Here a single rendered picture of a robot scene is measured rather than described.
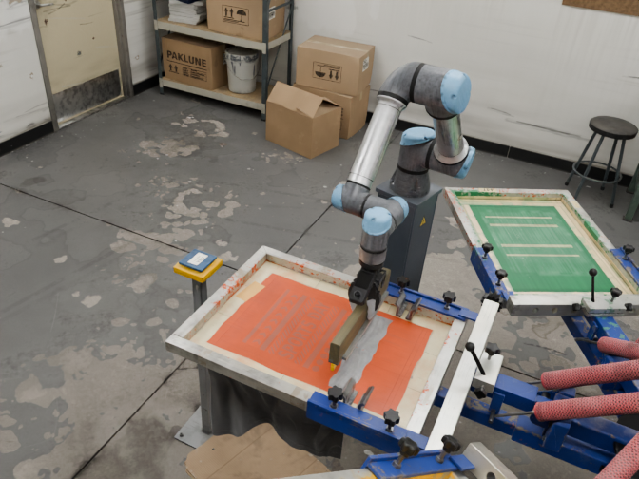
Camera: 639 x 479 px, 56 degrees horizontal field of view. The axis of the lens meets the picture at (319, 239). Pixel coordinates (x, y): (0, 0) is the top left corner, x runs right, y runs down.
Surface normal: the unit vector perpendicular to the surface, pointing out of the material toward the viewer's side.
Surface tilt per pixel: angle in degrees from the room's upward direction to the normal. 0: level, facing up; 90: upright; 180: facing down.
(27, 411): 0
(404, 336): 0
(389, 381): 0
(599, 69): 90
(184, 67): 90
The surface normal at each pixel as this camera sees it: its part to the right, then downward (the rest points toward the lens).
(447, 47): -0.43, 0.49
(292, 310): 0.07, -0.82
